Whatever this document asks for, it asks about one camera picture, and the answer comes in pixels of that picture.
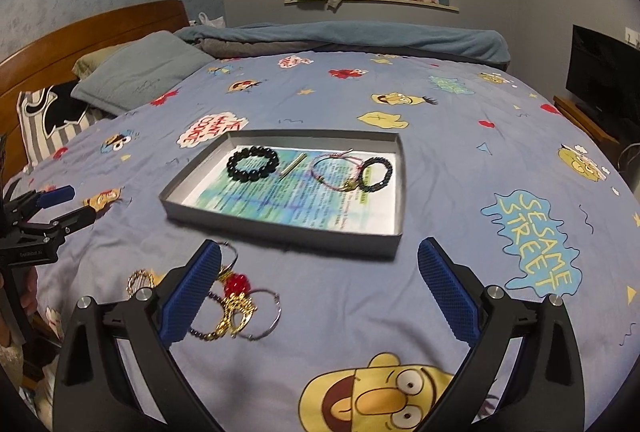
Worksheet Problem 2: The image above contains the grey blue pillow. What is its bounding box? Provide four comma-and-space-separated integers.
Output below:
70, 30, 213, 116

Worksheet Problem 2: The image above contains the grey shallow cardboard tray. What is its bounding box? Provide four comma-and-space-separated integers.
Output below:
160, 129, 406, 259

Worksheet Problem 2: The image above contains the wooden window sill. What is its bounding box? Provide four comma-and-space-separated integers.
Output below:
283, 0, 460, 14

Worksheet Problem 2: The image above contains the black bead bracelet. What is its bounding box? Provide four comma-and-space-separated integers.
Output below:
226, 144, 281, 184

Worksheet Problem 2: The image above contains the red and gold charm bracelet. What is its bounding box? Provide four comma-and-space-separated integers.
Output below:
214, 271, 260, 338

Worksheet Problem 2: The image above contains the blue Sesame Street bedsheet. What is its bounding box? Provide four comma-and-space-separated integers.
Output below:
16, 52, 639, 431

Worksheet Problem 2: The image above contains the thin silver ring bangle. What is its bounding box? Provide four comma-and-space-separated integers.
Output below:
217, 241, 239, 279

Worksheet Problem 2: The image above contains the striped black white pillow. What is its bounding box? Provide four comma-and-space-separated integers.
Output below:
16, 80, 105, 167

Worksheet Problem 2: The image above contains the black television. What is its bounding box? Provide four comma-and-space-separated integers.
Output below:
565, 25, 639, 141

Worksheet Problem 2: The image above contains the yellow green pillow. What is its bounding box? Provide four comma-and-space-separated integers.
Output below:
72, 42, 129, 80

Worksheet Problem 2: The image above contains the teal folded blanket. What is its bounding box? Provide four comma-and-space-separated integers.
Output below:
176, 21, 511, 70

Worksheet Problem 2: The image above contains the wooden headboard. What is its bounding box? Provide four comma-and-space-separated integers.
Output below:
0, 0, 189, 181

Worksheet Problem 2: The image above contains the purple bead bracelet gold charm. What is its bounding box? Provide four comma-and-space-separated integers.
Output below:
189, 291, 233, 342

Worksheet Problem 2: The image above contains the dark blue beaded bracelet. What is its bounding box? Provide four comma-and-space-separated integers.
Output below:
357, 156, 395, 194

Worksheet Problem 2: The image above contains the printed paper sheet in tray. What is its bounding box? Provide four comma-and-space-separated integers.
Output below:
179, 145, 399, 235

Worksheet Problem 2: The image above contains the pink woven string bracelet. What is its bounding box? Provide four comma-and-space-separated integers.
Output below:
309, 149, 366, 192

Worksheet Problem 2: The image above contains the white plastic bag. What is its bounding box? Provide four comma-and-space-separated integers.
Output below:
198, 12, 226, 29

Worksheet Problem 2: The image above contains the white wall socket strip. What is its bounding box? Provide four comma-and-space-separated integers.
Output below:
624, 27, 640, 49

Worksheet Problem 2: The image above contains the wooden TV stand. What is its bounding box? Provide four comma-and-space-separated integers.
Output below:
553, 96, 623, 158

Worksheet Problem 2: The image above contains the gold chain bracelet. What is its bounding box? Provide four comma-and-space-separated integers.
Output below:
124, 267, 158, 298

